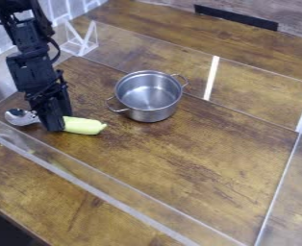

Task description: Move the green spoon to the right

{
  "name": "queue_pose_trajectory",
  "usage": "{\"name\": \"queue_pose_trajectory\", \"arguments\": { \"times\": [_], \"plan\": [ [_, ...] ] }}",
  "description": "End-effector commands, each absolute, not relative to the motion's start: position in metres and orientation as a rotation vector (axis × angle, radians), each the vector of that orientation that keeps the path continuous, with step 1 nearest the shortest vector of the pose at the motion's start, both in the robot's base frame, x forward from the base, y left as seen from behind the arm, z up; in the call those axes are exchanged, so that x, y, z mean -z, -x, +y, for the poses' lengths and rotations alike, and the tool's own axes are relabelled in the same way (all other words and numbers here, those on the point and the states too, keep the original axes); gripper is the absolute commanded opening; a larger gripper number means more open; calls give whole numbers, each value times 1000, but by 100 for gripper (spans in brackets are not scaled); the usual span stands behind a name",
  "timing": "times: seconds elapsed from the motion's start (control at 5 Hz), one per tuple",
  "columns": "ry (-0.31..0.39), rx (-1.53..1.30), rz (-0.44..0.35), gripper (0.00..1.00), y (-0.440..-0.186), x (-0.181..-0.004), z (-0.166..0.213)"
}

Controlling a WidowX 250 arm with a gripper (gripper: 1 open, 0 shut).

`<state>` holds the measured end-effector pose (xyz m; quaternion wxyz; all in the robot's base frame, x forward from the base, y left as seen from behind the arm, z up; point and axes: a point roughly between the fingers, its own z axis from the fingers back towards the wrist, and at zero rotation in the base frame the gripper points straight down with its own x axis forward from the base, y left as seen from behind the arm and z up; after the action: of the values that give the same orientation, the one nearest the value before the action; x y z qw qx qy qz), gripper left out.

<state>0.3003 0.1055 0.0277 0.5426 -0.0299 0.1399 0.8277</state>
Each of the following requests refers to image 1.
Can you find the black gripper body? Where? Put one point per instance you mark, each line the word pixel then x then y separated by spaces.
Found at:
pixel 35 76

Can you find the clear acrylic triangle bracket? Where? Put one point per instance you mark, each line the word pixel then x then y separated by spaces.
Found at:
pixel 78 45

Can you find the clear acrylic enclosure wall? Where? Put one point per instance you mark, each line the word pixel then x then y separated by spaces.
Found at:
pixel 190 181

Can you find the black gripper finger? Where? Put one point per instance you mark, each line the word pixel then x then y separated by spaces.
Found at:
pixel 50 109
pixel 63 100

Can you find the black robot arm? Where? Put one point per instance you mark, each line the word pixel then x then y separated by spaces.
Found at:
pixel 28 27

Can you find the small steel pot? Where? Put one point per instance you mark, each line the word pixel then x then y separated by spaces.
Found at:
pixel 150 95

